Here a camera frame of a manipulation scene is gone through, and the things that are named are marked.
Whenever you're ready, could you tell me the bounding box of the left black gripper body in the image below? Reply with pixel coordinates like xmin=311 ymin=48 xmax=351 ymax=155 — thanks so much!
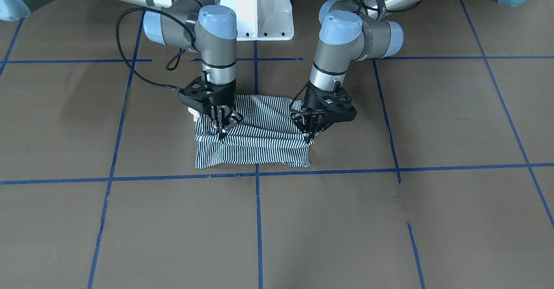
xmin=289 ymin=83 xmax=358 ymax=132

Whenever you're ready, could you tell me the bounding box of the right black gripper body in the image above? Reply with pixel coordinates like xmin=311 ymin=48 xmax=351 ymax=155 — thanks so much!
xmin=178 ymin=76 xmax=237 ymax=121

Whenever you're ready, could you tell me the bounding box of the striped polo shirt white collar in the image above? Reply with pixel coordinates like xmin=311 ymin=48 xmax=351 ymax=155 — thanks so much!
xmin=195 ymin=95 xmax=313 ymax=169

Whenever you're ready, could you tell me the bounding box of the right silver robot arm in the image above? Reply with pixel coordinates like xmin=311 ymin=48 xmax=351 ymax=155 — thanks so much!
xmin=1 ymin=0 xmax=243 ymax=139

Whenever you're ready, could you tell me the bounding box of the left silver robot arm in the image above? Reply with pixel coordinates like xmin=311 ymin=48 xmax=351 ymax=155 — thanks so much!
xmin=290 ymin=0 xmax=530 ymax=144

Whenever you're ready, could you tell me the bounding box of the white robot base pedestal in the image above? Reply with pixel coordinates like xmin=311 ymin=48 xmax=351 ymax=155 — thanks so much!
xmin=220 ymin=0 xmax=295 ymax=41

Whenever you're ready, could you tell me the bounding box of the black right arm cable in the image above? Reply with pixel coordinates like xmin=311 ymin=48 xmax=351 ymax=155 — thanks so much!
xmin=115 ymin=6 xmax=196 ymax=93

